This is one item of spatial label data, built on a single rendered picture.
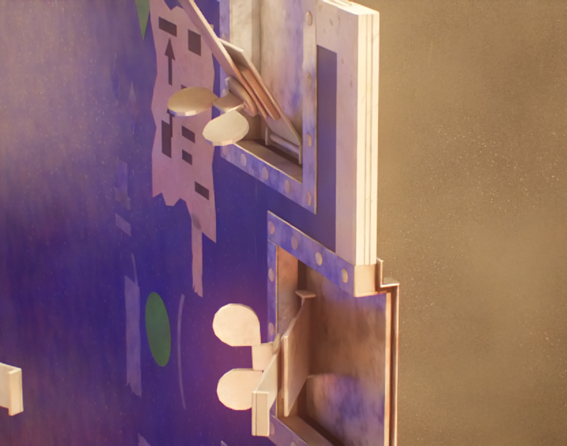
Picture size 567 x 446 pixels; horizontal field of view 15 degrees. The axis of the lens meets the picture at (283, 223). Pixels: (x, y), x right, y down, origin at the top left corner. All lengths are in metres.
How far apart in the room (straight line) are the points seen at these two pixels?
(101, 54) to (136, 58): 0.07
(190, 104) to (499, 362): 1.20
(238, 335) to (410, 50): 1.07
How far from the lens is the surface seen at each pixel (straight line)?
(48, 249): 1.51
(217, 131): 1.06
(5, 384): 1.05
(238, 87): 1.08
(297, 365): 1.08
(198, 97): 1.10
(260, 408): 1.00
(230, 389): 1.09
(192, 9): 1.06
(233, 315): 1.07
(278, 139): 1.11
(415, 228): 2.16
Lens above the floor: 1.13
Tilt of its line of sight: 16 degrees down
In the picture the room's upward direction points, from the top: straight up
